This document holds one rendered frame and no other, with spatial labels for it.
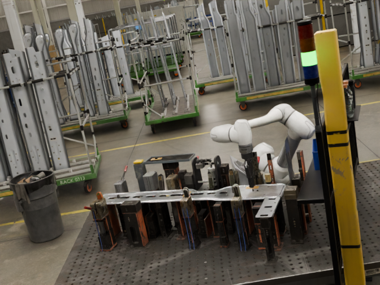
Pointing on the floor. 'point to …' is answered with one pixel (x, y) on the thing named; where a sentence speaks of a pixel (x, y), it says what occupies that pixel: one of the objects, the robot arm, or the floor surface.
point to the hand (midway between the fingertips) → (251, 181)
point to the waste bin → (38, 204)
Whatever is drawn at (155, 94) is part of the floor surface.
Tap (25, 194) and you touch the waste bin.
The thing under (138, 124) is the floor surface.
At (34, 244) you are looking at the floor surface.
